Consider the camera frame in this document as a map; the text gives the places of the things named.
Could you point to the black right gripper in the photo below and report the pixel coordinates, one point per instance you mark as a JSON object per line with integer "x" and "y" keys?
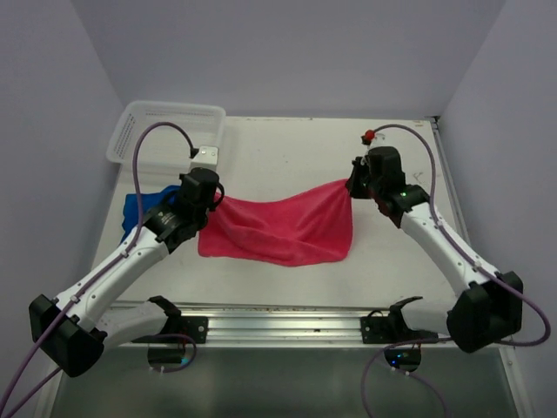
{"x": 360, "y": 165}

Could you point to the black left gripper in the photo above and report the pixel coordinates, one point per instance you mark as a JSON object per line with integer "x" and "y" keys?
{"x": 211, "y": 207}

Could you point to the pink microfiber towel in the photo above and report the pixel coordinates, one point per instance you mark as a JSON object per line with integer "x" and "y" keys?
{"x": 309, "y": 228}

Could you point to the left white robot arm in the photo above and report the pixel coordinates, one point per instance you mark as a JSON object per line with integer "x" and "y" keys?
{"x": 76, "y": 327}

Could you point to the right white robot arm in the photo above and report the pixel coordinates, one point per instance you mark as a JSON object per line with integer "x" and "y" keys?
{"x": 488, "y": 306}

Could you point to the white plastic basket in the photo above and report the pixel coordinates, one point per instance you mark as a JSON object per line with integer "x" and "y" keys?
{"x": 164, "y": 150}

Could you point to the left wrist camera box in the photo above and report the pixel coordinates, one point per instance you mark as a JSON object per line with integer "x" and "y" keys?
{"x": 206, "y": 156}

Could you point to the aluminium mounting rail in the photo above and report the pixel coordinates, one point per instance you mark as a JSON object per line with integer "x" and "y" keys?
{"x": 234, "y": 326}

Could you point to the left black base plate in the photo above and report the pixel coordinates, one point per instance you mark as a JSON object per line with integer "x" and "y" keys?
{"x": 195, "y": 327}

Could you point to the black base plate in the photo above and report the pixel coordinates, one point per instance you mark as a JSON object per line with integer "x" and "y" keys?
{"x": 195, "y": 327}
{"x": 380, "y": 328}

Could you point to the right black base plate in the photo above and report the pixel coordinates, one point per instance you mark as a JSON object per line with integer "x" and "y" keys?
{"x": 380, "y": 328}

